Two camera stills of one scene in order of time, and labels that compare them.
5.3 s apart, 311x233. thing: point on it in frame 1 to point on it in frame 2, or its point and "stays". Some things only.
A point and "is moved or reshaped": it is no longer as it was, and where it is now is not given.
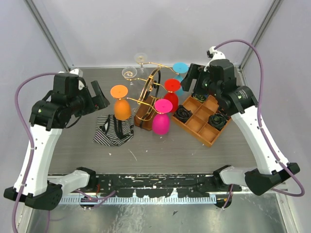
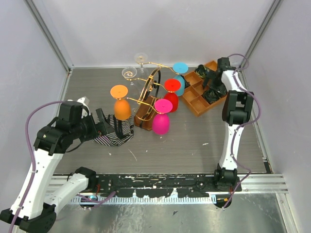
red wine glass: (171, 85) stays
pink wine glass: (161, 122) stays
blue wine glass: (180, 68) stays
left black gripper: (99, 101) to (94, 133)
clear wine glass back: (141, 58) stays
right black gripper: (194, 72) to (212, 75)
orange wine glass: (122, 107) stays
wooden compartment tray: (198, 124) is moved or reshaped
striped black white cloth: (111, 131) stays
